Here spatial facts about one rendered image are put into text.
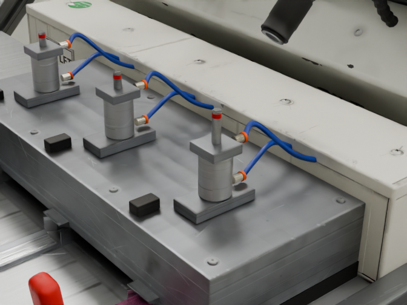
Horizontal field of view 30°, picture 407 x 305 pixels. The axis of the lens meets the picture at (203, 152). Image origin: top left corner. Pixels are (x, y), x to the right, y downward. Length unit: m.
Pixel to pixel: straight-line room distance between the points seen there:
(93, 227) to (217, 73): 0.19
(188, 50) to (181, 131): 0.13
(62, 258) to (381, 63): 0.28
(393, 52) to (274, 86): 0.10
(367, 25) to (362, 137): 0.12
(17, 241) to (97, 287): 0.08
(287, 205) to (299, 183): 0.03
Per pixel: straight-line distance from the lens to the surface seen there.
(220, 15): 0.72
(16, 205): 0.62
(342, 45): 0.63
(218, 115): 0.46
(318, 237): 0.49
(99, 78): 0.69
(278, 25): 0.42
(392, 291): 0.52
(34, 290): 0.36
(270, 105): 0.59
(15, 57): 0.93
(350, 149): 0.53
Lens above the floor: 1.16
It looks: 3 degrees up
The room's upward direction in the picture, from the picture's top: 33 degrees clockwise
